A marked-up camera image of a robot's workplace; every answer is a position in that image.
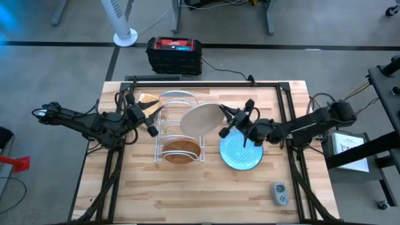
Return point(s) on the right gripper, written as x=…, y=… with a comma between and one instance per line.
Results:
x=242, y=120

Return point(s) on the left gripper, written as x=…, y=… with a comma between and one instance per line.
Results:
x=136, y=112

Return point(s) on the plain beige plate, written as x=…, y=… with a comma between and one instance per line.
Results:
x=201, y=120

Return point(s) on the teal patterned plate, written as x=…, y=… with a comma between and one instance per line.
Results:
x=240, y=153

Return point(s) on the brown wooden plate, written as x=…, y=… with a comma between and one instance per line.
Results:
x=181, y=153

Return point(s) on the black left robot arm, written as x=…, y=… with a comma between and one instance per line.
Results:
x=78, y=120

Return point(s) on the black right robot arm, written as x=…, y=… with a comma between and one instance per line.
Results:
x=312, y=123

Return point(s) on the black ribbed bar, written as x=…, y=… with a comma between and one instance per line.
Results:
x=153, y=77

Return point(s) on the red black power station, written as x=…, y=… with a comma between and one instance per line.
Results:
x=173, y=59

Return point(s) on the white tower fan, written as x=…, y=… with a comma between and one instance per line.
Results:
x=125, y=37

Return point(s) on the small grey plug device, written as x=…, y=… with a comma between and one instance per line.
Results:
x=279, y=193

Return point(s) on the grey desk leg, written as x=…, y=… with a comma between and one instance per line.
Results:
x=57, y=15
x=270, y=18
x=175, y=18

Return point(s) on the white paper manual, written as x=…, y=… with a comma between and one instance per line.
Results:
x=350, y=153

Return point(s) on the grey side tray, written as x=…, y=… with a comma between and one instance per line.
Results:
x=347, y=176

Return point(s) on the red plastic object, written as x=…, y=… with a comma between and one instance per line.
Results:
x=18, y=163

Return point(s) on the dark storage bin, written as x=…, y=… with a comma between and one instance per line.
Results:
x=4, y=140

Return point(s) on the black equipment stand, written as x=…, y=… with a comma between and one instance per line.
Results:
x=384, y=90

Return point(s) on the black caster wheel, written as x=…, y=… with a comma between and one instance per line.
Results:
x=392, y=11
x=383, y=205

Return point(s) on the black aluminium table frame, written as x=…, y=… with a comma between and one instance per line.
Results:
x=203, y=84

